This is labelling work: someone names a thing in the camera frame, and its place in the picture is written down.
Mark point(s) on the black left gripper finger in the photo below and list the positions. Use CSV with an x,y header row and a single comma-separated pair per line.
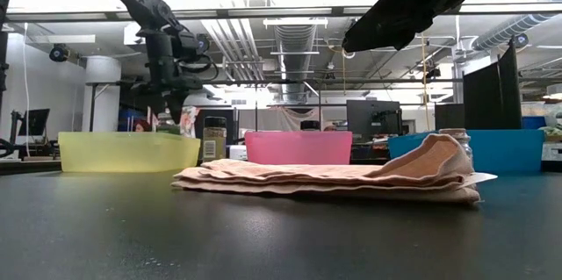
x,y
176,106
156,103

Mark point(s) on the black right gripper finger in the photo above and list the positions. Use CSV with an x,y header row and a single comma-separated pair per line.
x,y
377,21
415,30

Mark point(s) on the herb jar with barcode label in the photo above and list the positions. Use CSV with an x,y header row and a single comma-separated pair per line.
x,y
214,141

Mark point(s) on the small clear jar white lid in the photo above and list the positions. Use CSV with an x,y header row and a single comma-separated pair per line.
x,y
454,132

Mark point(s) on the floral patterned cloth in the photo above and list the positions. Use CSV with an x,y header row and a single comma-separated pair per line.
x,y
192,122

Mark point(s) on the person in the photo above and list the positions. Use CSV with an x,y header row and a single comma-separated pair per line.
x,y
142,127
329,128

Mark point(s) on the yellow plastic bin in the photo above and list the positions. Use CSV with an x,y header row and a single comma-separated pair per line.
x,y
127,152

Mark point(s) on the white box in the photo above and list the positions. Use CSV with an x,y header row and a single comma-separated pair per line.
x,y
235,152

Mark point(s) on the white ceiling light fixture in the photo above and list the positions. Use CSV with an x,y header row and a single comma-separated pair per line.
x,y
295,22

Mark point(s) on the large black monitor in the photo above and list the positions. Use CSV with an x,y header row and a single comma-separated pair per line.
x,y
373,113

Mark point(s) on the low black panel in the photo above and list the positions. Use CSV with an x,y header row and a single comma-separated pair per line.
x,y
448,117

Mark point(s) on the tall black partition panel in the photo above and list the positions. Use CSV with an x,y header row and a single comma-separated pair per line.
x,y
492,95

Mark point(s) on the small black monitor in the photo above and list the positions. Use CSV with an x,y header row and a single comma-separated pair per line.
x,y
35,122

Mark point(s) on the pink plastic bin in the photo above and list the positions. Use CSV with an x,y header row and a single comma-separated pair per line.
x,y
298,148

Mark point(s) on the black monitor stand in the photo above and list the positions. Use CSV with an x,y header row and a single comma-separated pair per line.
x,y
15,126

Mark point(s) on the blue plastic bin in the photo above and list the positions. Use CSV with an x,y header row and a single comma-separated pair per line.
x,y
505,150

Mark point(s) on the blue barrel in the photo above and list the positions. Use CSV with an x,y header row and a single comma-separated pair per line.
x,y
533,123

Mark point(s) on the white paper tag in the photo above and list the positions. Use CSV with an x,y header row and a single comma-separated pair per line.
x,y
483,178

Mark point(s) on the folded peach towel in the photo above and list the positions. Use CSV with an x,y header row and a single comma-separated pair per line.
x,y
325,179

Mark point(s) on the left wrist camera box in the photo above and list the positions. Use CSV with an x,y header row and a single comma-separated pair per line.
x,y
186,45

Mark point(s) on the black ceiling camera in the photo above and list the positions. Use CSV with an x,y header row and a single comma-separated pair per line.
x,y
521,40
203,43
58,53

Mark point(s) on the ribbed silver duct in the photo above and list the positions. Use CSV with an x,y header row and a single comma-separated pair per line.
x,y
509,29

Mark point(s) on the silver ceiling duct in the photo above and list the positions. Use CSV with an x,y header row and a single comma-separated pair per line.
x,y
295,47

